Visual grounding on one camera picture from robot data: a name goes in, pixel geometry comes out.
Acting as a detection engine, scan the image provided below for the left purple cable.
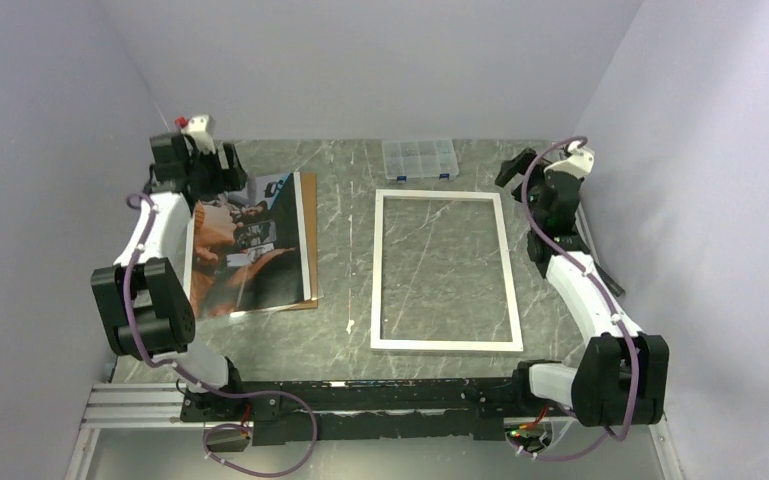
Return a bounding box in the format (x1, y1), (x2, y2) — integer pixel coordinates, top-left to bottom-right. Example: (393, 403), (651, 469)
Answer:
(123, 192), (319, 478)

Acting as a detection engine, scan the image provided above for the clear plastic organizer box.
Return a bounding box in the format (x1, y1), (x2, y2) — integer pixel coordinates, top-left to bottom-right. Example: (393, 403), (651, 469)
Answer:
(382, 138), (459, 182)

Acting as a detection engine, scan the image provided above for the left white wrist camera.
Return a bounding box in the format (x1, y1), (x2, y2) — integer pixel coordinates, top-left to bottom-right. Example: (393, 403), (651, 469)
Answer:
(175, 114), (216, 154)

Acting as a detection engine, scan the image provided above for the white wooden picture frame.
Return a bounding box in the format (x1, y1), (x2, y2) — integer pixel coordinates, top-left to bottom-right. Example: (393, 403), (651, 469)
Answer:
(370, 189), (524, 353)

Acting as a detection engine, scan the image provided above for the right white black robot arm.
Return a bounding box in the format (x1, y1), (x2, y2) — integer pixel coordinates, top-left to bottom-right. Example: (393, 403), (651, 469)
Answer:
(495, 144), (669, 427)

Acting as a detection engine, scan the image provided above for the printed photo poster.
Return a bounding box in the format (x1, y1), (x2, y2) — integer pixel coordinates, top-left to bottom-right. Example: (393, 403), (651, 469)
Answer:
(185, 172), (311, 320)

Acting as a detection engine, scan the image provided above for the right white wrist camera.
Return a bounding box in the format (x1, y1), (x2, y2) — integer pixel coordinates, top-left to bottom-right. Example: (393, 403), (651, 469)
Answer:
(544, 146), (595, 180)

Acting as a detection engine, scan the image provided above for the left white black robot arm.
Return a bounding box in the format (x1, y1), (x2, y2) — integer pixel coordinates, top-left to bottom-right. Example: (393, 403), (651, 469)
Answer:
(90, 129), (247, 420)

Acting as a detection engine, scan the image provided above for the brown backing board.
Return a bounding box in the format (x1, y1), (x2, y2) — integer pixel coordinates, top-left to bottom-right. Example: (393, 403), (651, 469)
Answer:
(282, 172), (320, 311)

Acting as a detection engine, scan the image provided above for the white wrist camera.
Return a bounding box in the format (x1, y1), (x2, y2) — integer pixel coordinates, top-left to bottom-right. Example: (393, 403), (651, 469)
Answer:
(175, 114), (216, 154)
(544, 146), (595, 180)

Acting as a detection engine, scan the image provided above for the aluminium extrusion rail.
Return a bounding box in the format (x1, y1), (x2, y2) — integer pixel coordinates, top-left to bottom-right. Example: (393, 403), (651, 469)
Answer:
(81, 383), (186, 429)

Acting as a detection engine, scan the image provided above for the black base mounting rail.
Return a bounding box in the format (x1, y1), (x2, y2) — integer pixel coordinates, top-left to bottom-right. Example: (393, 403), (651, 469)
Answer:
(179, 377), (574, 446)

